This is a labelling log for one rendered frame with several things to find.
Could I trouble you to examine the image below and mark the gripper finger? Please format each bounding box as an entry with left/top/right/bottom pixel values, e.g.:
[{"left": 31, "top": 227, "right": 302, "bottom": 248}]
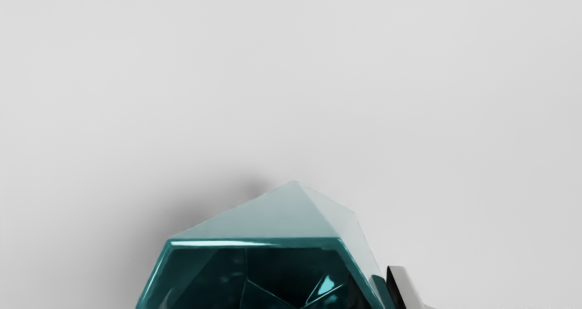
[{"left": 386, "top": 266, "right": 436, "bottom": 309}]

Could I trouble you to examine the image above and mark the teal faceted mug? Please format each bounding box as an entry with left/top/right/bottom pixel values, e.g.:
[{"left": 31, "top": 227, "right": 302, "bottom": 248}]
[{"left": 135, "top": 180, "right": 397, "bottom": 309}]

